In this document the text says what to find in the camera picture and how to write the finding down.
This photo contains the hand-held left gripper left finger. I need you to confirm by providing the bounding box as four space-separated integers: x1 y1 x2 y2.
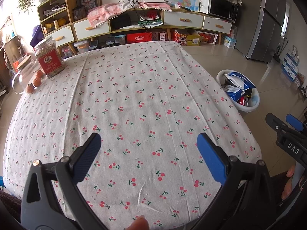
20 132 108 230

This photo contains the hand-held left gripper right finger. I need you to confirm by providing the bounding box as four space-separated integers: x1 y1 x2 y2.
192 132 280 230

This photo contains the red and white box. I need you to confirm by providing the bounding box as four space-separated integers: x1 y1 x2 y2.
195 31 219 45

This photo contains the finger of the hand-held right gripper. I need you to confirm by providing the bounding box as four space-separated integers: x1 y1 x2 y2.
285 114 304 132
265 113 288 135

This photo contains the pink cloth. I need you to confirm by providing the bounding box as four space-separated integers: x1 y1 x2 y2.
87 2 172 28

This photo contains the blue box with white label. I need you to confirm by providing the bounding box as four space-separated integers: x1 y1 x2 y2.
224 72 256 90

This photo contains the yellow printed cardboard box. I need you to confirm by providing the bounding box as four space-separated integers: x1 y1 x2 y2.
174 30 201 46

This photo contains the glass pitcher with cork lid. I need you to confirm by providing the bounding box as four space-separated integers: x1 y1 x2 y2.
12 55 40 95

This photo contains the person's right hand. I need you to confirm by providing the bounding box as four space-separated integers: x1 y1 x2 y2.
281 165 298 200

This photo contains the stack of blue white cartons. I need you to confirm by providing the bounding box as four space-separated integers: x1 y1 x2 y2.
281 49 300 82

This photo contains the person's left hand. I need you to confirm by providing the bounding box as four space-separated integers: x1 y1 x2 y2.
126 215 150 230

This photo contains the white plastic bin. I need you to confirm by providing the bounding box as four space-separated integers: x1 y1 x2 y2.
216 69 261 114

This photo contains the dark maroon cloth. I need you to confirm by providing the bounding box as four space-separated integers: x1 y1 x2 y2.
0 190 22 223

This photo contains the purple plastic item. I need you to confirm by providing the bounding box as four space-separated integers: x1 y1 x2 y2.
30 25 46 46

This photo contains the black microwave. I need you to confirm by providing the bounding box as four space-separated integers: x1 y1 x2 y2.
208 0 240 24

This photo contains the wood and white tv cabinet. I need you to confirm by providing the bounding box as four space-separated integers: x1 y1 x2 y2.
72 7 233 47

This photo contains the blue and white box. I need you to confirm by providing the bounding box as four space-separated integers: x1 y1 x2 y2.
222 35 237 49

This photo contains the clear plastic storage container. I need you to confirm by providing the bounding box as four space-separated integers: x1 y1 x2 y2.
74 41 90 54

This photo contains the wooden shelf unit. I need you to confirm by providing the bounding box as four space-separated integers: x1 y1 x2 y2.
37 0 77 53

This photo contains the red flat box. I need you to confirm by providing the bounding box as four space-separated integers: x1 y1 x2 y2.
126 32 153 44

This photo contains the clear jar with red label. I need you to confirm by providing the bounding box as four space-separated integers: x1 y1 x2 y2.
34 36 66 79

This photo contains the white green folded bag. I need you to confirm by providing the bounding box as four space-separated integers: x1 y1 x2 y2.
139 11 165 28

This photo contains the grey fridge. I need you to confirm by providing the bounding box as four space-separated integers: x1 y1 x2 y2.
235 0 287 61

